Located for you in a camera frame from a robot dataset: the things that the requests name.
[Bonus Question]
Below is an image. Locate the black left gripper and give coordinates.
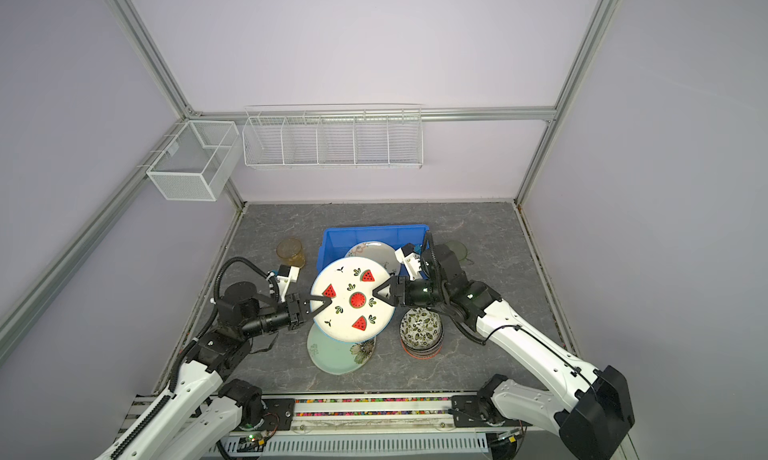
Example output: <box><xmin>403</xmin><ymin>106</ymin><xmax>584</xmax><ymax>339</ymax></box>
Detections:
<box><xmin>241</xmin><ymin>292</ymin><xmax>331</xmax><ymax>339</ymax></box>

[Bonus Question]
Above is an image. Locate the white floral painted plate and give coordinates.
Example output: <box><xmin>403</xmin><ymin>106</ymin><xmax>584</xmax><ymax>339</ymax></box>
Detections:
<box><xmin>346</xmin><ymin>241</ymin><xmax>402</xmax><ymax>275</ymax></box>

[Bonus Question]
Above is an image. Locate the white watermelon pattern plate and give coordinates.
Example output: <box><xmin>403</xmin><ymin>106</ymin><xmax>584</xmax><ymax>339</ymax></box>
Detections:
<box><xmin>310</xmin><ymin>257</ymin><xmax>395</xmax><ymax>343</ymax></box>

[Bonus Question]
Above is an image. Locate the green flower plate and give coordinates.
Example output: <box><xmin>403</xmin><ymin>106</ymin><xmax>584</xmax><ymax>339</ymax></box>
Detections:
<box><xmin>307</xmin><ymin>325</ymin><xmax>376</xmax><ymax>375</ymax></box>

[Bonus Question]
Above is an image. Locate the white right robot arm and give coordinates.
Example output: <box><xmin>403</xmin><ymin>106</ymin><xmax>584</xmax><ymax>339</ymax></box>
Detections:
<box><xmin>373</xmin><ymin>233</ymin><xmax>635</xmax><ymax>459</ymax></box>

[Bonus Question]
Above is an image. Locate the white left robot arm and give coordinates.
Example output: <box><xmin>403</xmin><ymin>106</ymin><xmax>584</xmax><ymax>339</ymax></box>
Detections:
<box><xmin>101</xmin><ymin>256</ymin><xmax>332</xmax><ymax>459</ymax></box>

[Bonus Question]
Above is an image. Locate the blue plastic bin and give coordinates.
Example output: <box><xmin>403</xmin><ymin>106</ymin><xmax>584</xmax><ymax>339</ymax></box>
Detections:
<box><xmin>316</xmin><ymin>224</ymin><xmax>429</xmax><ymax>272</ymax></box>

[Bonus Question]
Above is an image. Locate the green leaf patterned bowl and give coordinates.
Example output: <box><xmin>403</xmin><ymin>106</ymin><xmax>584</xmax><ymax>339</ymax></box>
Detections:
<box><xmin>399</xmin><ymin>308</ymin><xmax>443</xmax><ymax>351</ymax></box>

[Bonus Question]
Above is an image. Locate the amber glass cup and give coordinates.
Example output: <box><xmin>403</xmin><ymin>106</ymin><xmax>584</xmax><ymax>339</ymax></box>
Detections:
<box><xmin>276</xmin><ymin>237</ymin><xmax>306</xmax><ymax>268</ymax></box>

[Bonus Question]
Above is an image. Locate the red rimmed bottom bowl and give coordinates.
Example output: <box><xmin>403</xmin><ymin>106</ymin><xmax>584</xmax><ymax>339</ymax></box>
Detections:
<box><xmin>401</xmin><ymin>335</ymin><xmax>444</xmax><ymax>359</ymax></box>

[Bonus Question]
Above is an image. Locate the green glass cup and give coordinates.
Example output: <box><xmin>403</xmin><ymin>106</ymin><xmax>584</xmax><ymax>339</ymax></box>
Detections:
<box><xmin>445</xmin><ymin>240</ymin><xmax>474</xmax><ymax>265</ymax></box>

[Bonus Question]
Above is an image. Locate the white mesh basket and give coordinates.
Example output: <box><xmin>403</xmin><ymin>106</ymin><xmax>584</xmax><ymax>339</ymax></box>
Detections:
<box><xmin>147</xmin><ymin>120</ymin><xmax>242</xmax><ymax>201</ymax></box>

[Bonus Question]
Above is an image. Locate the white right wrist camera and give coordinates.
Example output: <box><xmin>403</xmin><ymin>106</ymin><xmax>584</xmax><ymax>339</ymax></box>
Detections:
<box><xmin>395</xmin><ymin>243</ymin><xmax>422</xmax><ymax>280</ymax></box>

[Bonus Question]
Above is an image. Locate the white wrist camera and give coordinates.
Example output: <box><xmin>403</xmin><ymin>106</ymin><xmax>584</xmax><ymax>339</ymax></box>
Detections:
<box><xmin>395</xmin><ymin>243</ymin><xmax>422</xmax><ymax>280</ymax></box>
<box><xmin>267</xmin><ymin>265</ymin><xmax>300</xmax><ymax>303</ymax></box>

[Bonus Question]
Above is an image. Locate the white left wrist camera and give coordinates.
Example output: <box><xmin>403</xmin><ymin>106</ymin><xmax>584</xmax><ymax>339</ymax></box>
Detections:
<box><xmin>267</xmin><ymin>265</ymin><xmax>300</xmax><ymax>303</ymax></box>

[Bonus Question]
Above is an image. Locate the white wire rack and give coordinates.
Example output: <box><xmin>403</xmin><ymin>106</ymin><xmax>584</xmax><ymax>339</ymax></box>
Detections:
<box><xmin>242</xmin><ymin>104</ymin><xmax>424</xmax><ymax>168</ymax></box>

